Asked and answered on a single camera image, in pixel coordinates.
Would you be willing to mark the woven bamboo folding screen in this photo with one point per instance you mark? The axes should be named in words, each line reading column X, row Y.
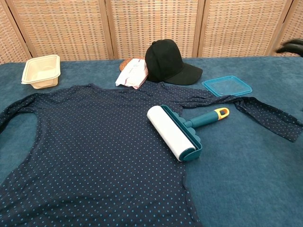
column 71, row 28

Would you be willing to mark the round woven coaster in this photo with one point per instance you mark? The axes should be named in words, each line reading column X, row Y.
column 125, row 63

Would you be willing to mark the navy polka dot shirt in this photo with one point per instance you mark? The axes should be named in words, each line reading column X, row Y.
column 94, row 153

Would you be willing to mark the cream plastic food container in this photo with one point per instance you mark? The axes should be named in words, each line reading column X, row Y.
column 41, row 72

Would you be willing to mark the blue transparent container lid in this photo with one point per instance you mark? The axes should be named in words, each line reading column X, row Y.
column 227, row 85

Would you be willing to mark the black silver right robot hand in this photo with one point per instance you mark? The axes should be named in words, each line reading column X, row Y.
column 292, row 46

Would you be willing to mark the teal white lint roller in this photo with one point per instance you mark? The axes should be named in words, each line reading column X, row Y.
column 170, row 132

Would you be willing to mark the black baseball cap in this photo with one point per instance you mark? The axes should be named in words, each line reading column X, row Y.
column 163, row 61

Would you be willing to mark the teal blue carpet table cover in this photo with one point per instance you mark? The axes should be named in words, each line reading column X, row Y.
column 236, row 177

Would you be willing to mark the white tissue pack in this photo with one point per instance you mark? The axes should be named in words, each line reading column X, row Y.
column 132, row 75

